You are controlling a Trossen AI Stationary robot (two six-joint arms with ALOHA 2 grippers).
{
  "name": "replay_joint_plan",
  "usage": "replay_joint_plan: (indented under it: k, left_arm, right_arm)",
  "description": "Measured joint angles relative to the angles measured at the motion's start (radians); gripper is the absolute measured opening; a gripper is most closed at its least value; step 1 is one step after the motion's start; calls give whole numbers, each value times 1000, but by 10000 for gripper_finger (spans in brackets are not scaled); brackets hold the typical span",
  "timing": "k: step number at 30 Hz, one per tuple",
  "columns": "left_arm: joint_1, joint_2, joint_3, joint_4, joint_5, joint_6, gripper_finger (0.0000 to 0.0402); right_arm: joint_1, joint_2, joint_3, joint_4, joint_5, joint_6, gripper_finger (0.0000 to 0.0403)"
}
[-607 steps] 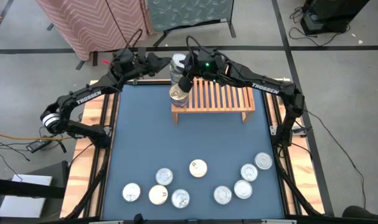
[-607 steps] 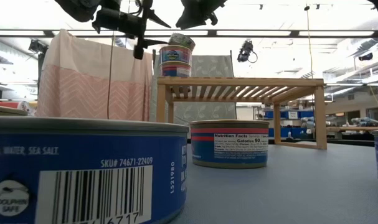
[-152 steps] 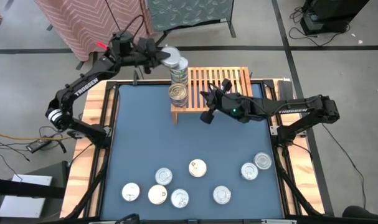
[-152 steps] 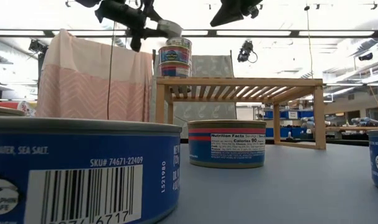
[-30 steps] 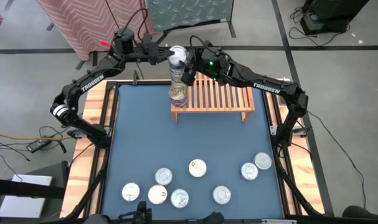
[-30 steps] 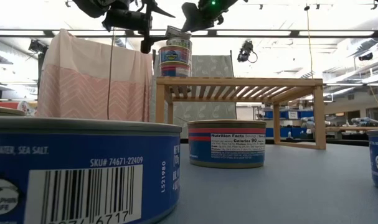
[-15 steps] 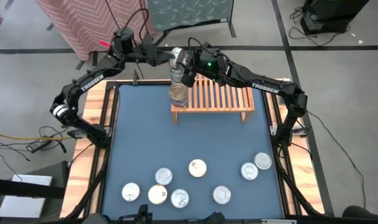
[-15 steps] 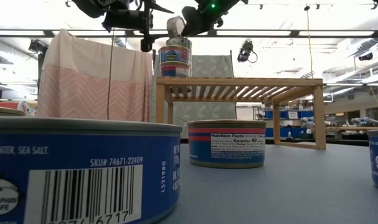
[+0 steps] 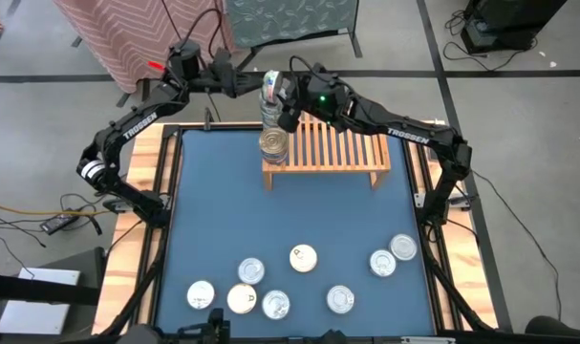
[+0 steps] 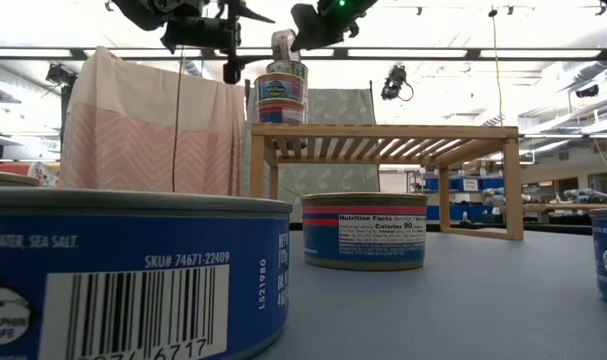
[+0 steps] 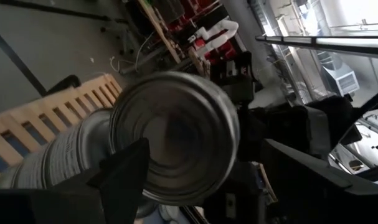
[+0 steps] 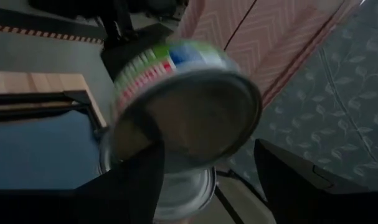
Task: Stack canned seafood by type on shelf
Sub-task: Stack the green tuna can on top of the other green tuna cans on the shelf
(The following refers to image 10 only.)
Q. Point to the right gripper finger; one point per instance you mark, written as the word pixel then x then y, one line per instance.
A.
pixel 310 30

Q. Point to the silver-lid seafood can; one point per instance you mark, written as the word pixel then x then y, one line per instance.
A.
pixel 283 45

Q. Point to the green-label tuna can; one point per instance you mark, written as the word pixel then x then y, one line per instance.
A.
pixel 288 69

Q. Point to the wooden slatted shelf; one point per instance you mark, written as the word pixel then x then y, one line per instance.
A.
pixel 383 131

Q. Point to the green leaf-pattern cloth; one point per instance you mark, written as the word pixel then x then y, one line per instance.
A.
pixel 343 107

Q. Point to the pink chevron cloth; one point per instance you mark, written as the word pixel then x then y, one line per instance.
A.
pixel 133 150

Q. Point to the black ceiling device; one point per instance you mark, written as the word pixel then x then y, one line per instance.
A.
pixel 587 91
pixel 58 75

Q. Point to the white floral cloth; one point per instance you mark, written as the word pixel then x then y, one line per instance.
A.
pixel 45 175

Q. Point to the blue bin shelving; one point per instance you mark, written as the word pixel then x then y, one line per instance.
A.
pixel 490 183

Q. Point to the red storage bin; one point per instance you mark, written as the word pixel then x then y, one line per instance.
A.
pixel 3 167

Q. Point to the long wooden table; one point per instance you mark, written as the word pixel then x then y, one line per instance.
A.
pixel 573 206

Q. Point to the grey blue equipment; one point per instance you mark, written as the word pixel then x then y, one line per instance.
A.
pixel 590 195

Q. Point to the black overhead camera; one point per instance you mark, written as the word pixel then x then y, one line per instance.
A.
pixel 394 82

